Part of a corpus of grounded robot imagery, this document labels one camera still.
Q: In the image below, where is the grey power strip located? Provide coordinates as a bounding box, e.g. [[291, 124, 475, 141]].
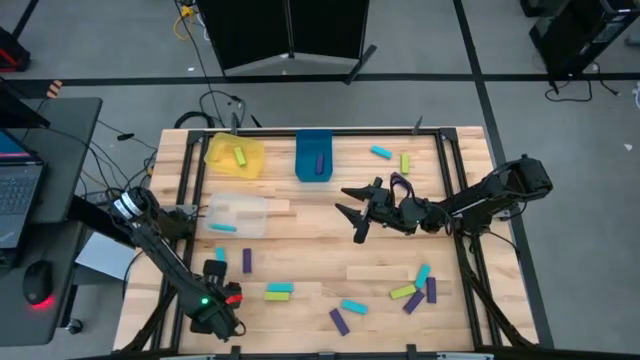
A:
[[82, 188, 114, 207]]

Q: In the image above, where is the clear plastic bin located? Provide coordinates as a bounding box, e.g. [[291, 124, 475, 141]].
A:
[[203, 193, 269, 239]]

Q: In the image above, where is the blue plastic bin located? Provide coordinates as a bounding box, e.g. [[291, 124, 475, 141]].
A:
[[294, 129, 334, 183]]

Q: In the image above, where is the black folding screen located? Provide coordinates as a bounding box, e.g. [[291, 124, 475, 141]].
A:
[[196, 0, 379, 85]]

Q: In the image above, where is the black aluminium table frame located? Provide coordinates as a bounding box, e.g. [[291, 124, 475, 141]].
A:
[[117, 127, 546, 360]]

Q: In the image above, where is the black tower power cable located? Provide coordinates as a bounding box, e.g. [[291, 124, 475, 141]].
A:
[[543, 62, 621, 104]]

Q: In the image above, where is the white paper sheet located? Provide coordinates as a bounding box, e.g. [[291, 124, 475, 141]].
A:
[[74, 231, 137, 281]]

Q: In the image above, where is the yellow plastic bin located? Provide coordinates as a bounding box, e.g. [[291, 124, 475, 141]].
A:
[[203, 132, 266, 180]]

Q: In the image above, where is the black computer mouse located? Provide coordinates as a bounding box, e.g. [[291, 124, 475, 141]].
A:
[[22, 259, 55, 309]]

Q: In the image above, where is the large black computer tower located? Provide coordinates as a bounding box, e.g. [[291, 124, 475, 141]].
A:
[[528, 0, 640, 76]]

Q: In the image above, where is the black red bag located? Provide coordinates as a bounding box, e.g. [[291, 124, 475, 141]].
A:
[[0, 25, 32, 74]]

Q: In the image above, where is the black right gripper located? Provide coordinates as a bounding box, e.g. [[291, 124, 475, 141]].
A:
[[334, 177, 401, 245]]

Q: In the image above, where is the grey laptop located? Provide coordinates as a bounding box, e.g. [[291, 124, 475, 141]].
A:
[[0, 128, 47, 251]]

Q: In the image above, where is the yellow floor cable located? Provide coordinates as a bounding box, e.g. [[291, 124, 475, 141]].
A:
[[172, 4, 197, 42]]

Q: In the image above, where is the black desk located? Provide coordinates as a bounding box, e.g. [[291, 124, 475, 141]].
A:
[[0, 96, 104, 347]]

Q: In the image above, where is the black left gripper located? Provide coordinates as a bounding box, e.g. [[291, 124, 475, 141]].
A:
[[203, 259, 245, 310]]

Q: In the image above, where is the purple wrist cable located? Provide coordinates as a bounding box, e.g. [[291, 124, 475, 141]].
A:
[[389, 172, 416, 200]]

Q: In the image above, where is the black monitor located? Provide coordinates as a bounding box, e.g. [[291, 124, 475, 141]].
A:
[[0, 76, 52, 130]]

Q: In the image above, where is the black coiled floor cable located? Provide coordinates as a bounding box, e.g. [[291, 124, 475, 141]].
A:
[[173, 89, 247, 130]]

